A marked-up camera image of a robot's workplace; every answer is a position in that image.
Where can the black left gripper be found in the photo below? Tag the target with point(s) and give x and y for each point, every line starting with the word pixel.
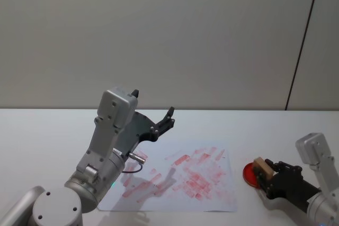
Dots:
pixel 137 126

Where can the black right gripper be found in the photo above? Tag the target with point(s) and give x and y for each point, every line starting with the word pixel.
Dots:
pixel 294 189

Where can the wooden stamp block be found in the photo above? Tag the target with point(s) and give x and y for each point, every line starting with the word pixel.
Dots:
pixel 265 169

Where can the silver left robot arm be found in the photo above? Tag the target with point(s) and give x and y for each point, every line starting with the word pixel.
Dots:
pixel 103 141

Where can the round red ink pad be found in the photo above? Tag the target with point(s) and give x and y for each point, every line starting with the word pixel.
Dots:
pixel 249 174

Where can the white paper with red marks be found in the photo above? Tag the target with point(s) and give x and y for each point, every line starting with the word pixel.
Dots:
pixel 196 183

